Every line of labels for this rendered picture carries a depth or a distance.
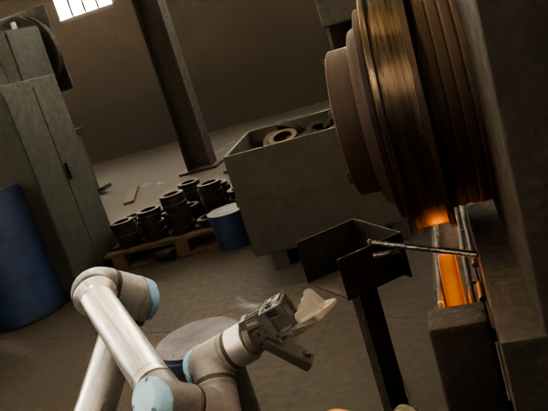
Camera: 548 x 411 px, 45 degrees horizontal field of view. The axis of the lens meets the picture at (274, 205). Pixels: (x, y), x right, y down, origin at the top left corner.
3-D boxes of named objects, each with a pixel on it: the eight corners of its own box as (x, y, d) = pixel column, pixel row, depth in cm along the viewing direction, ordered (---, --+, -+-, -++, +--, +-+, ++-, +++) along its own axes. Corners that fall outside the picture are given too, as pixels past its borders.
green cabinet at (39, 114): (27, 310, 469) (-59, 104, 433) (74, 271, 534) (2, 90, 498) (86, 298, 456) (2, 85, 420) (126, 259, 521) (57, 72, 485)
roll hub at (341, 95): (390, 169, 143) (356, 40, 136) (385, 208, 117) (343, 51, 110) (364, 174, 145) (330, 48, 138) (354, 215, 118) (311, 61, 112)
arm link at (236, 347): (241, 374, 144) (252, 351, 153) (259, 364, 143) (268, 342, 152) (218, 342, 143) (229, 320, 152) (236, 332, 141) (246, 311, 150)
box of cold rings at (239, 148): (419, 196, 456) (391, 83, 437) (430, 235, 377) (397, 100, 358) (276, 231, 476) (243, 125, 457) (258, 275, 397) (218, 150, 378)
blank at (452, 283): (453, 244, 140) (437, 247, 141) (453, 258, 126) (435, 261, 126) (470, 315, 141) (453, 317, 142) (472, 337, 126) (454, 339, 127)
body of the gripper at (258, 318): (280, 303, 138) (234, 329, 142) (302, 336, 139) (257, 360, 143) (286, 288, 145) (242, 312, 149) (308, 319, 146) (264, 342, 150)
